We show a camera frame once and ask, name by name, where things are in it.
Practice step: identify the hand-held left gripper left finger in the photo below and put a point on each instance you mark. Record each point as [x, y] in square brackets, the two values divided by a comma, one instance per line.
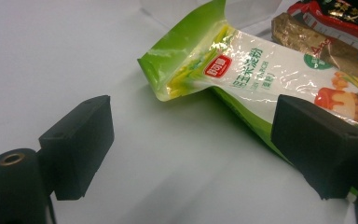
[77, 146]

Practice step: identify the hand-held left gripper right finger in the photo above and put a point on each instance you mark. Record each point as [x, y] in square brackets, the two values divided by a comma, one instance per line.
[317, 146]

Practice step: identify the green and white starch packet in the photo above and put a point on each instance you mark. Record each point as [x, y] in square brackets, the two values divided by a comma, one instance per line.
[254, 71]

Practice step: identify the red and black snack packet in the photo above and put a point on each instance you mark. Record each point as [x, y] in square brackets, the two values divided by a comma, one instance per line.
[323, 18]

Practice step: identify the gold foil packet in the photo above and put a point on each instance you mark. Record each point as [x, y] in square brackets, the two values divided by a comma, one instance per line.
[298, 34]

